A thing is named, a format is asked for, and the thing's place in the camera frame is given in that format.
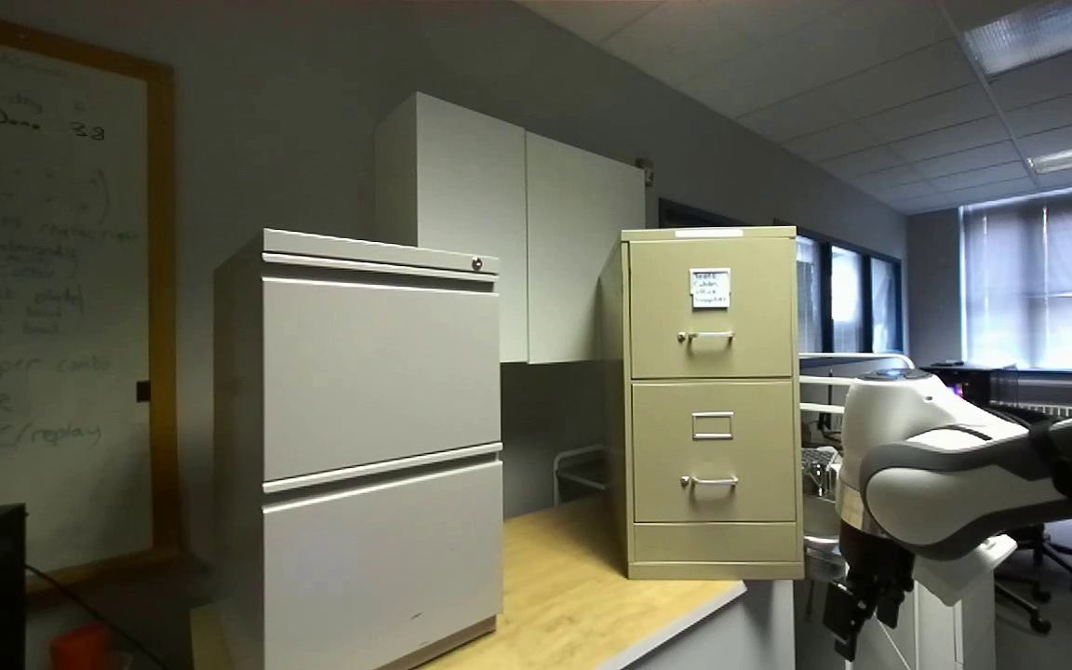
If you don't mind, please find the grey left filing cabinet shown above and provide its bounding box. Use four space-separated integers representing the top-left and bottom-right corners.
213 227 503 670

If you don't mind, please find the window with blinds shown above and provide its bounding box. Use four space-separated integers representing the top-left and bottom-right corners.
959 194 1072 367

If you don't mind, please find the beige right filing cabinet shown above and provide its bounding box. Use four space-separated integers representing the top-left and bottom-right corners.
595 227 805 581

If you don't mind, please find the orange object on floor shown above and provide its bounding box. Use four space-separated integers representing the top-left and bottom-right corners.
49 627 116 670

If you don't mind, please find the beige bottom cabinet drawer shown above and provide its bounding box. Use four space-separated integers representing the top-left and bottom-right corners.
630 378 796 524

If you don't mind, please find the beige cabinet drawer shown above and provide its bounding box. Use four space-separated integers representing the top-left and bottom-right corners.
630 378 796 524
621 227 796 378

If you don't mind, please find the wood-framed whiteboard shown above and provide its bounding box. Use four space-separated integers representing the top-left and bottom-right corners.
0 17 178 576

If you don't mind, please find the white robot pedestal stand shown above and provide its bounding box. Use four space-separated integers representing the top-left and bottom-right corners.
810 537 1017 670

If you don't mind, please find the black office chair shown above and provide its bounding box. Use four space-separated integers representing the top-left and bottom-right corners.
995 524 1072 638

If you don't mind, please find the ceiling fluorescent light panel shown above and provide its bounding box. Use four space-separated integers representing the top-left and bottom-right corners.
964 0 1072 73

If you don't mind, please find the white wall-mounted overhead cabinet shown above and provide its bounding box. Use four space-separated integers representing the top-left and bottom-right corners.
373 93 642 364

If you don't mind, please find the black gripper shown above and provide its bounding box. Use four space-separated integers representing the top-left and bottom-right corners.
821 524 914 664

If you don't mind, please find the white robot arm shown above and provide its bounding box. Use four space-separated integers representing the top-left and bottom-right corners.
821 373 1072 664

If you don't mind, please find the beige top cabinet drawer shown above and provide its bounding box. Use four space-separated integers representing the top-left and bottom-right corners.
621 227 796 378

